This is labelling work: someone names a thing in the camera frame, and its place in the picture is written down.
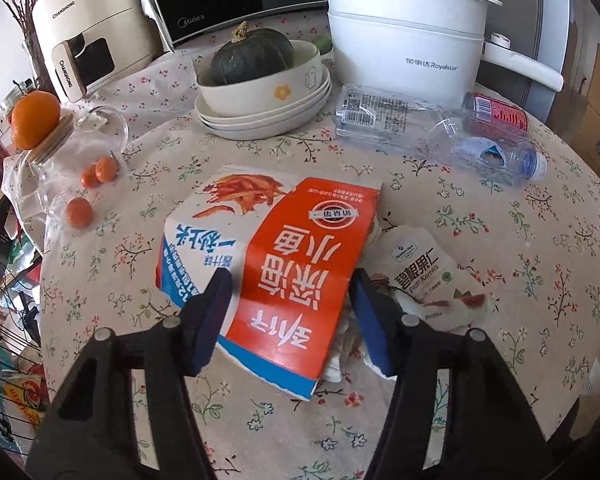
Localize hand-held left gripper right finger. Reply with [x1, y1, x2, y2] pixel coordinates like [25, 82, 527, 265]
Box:
[349, 267, 556, 480]

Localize clear plastic bottle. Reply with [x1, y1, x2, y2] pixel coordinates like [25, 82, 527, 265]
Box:
[334, 83, 548, 187]

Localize glass vase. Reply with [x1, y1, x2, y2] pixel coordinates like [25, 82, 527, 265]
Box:
[21, 35, 56, 93]

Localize cream bowl with flower print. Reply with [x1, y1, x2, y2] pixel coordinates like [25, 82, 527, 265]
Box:
[196, 40, 323, 120]

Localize black microwave oven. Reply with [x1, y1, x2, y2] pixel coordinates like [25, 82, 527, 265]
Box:
[135, 0, 331, 53]

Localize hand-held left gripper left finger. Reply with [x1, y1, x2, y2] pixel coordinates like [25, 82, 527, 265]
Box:
[25, 266, 234, 480]

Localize cream air fryer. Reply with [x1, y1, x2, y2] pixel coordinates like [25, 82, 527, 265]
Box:
[31, 0, 163, 101]

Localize red drink can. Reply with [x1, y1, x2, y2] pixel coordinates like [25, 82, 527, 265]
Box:
[461, 92, 530, 141]

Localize large red white snack bag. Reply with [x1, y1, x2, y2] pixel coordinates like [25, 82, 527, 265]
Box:
[155, 165, 382, 401]

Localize white nut packet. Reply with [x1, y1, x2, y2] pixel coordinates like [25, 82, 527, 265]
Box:
[370, 225, 488, 333]

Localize large orange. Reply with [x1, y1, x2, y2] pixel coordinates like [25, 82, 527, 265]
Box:
[11, 91, 62, 151]

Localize wire rack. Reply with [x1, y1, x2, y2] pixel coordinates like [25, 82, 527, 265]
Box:
[0, 125, 48, 461]

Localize white electric cooking pot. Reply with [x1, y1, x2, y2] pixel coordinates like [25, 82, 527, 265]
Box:
[319, 0, 565, 108]

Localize dry twigs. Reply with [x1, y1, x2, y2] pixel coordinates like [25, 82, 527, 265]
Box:
[0, 0, 46, 47]

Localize dark green pumpkin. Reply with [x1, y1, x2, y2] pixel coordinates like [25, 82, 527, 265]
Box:
[210, 21, 296, 86]

